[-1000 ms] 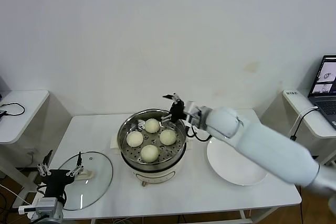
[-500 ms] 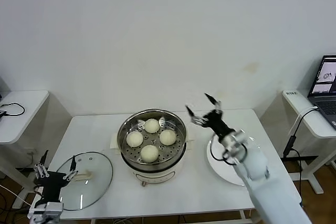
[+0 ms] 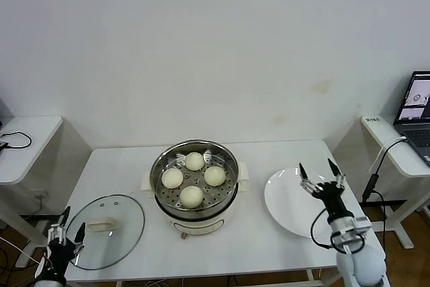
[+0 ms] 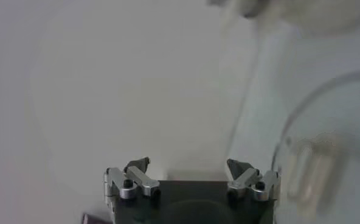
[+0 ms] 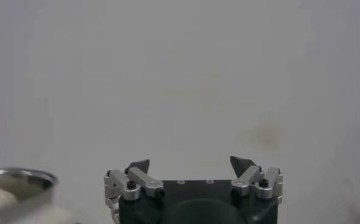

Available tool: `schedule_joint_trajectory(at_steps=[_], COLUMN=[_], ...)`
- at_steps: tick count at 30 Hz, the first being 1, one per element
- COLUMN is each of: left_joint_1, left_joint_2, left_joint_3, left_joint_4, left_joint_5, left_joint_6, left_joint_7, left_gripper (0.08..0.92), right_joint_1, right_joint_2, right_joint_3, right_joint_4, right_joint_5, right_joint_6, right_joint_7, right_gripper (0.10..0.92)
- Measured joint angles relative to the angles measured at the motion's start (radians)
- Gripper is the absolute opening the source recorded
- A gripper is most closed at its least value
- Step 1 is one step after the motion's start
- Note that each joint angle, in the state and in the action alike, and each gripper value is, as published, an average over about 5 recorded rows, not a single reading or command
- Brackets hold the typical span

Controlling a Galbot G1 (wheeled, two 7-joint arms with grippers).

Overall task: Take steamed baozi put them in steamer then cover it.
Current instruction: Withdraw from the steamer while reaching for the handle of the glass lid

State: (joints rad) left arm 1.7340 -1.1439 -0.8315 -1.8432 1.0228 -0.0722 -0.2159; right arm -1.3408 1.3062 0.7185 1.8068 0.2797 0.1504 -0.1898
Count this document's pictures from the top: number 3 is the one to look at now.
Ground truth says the round white plate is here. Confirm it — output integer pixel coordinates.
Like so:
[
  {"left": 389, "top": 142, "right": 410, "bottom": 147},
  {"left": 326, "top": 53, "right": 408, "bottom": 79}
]
[{"left": 263, "top": 166, "right": 346, "bottom": 239}]

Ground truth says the perforated steel steamer basket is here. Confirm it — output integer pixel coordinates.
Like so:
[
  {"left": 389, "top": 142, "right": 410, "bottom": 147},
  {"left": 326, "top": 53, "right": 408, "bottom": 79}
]
[{"left": 149, "top": 138, "right": 241, "bottom": 213}]

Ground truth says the white flat cable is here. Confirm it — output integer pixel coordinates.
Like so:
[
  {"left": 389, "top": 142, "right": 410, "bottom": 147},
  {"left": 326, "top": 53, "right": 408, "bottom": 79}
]
[{"left": 368, "top": 136, "right": 407, "bottom": 174}]

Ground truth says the cream electric cooker pot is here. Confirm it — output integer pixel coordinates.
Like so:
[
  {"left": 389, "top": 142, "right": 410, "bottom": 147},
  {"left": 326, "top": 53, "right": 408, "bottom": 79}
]
[{"left": 139, "top": 161, "right": 251, "bottom": 241}]

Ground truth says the grey open laptop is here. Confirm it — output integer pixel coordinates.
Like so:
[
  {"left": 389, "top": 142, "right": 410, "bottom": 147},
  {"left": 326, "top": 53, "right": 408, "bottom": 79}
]
[{"left": 393, "top": 71, "right": 430, "bottom": 167}]

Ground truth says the black cable with adapter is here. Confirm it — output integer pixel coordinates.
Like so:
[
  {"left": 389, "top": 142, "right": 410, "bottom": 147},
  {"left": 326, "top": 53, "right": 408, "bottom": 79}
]
[{"left": 361, "top": 138, "right": 408, "bottom": 287}]

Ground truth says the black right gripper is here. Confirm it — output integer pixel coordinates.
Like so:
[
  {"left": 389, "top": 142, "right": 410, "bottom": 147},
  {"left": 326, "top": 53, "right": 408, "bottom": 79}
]
[{"left": 298, "top": 157, "right": 351, "bottom": 223}]

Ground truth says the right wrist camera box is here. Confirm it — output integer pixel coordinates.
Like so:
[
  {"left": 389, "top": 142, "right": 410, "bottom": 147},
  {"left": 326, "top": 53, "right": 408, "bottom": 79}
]
[{"left": 329, "top": 216, "right": 372, "bottom": 254}]

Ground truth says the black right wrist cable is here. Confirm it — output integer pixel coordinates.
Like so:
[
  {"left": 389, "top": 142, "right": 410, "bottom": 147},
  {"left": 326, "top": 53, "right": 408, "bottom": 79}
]
[{"left": 310, "top": 208, "right": 337, "bottom": 251}]

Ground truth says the white steamed baozi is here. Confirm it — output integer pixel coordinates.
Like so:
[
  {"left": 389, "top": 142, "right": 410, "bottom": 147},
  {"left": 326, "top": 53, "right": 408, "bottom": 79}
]
[
  {"left": 179, "top": 185, "right": 204, "bottom": 210},
  {"left": 185, "top": 151, "right": 205, "bottom": 171},
  {"left": 161, "top": 168, "right": 184, "bottom": 190},
  {"left": 204, "top": 165, "right": 226, "bottom": 187}
]

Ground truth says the black looped cable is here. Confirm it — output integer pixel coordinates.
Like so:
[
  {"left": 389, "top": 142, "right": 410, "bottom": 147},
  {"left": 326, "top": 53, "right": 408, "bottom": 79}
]
[{"left": 0, "top": 130, "right": 33, "bottom": 150}]

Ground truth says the round glass lid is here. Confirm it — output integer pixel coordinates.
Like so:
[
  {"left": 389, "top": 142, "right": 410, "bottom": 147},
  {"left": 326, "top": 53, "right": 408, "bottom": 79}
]
[{"left": 67, "top": 194, "right": 146, "bottom": 270}]

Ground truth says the white floor cable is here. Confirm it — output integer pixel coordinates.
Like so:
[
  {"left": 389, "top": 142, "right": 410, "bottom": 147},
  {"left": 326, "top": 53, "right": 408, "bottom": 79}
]
[{"left": 0, "top": 235, "right": 42, "bottom": 264}]

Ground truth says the white side table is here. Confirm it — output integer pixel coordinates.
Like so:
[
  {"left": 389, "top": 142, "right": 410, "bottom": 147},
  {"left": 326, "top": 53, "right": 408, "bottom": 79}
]
[
  {"left": 0, "top": 116, "right": 64, "bottom": 270},
  {"left": 358, "top": 114, "right": 430, "bottom": 250}
]

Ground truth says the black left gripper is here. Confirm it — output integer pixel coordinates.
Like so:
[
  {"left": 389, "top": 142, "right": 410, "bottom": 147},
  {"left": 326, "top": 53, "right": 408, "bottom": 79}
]
[{"left": 46, "top": 206, "right": 87, "bottom": 277}]

